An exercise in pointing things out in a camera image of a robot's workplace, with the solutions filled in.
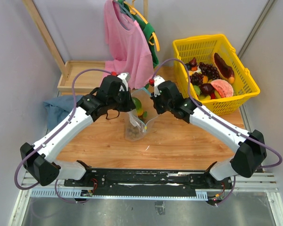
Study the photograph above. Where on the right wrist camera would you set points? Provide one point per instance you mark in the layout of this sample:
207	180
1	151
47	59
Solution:
155	82

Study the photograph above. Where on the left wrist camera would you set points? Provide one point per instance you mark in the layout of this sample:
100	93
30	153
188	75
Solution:
125	77

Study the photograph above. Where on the yellow plastic basket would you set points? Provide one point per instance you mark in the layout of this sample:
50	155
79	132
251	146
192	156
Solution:
202	48

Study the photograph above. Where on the pink t-shirt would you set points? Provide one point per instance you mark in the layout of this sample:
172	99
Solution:
128	46

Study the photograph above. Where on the clear zip top bag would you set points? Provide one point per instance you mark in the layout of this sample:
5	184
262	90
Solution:
146	121

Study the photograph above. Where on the dark purple grape bunch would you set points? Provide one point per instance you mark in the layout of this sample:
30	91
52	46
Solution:
209	70

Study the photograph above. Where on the brown sweet potato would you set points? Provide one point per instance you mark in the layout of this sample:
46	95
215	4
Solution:
225	71

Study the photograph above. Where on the green yellow mango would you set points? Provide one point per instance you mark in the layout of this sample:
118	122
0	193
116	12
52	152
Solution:
138	106

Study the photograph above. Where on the green t-shirt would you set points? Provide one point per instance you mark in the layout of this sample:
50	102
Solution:
141	24

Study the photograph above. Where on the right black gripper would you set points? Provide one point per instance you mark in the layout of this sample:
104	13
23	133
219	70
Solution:
154	100

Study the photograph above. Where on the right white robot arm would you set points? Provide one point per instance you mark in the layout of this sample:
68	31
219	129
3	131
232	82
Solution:
248	148

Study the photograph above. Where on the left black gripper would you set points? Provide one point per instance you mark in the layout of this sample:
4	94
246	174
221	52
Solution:
129	105

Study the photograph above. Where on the watermelon slice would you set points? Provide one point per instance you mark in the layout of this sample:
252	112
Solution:
223	88

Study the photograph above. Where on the dark red fig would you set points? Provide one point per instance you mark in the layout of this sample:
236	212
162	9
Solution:
193	62

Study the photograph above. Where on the blue cloth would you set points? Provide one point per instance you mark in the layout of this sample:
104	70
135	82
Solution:
58	109

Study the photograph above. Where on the yellow clothes hanger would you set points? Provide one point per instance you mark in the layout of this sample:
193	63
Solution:
152	37

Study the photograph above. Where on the green longan bunch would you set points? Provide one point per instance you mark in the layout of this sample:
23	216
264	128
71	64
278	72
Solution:
133	133

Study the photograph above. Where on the wooden rack frame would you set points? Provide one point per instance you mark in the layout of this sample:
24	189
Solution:
71	29

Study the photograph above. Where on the wooden tray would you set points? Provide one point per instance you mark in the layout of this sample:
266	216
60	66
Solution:
86	81

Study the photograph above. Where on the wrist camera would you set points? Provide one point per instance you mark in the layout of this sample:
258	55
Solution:
125	77
155	82

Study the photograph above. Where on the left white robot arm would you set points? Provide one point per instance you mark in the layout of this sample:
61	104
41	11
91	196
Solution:
40	158

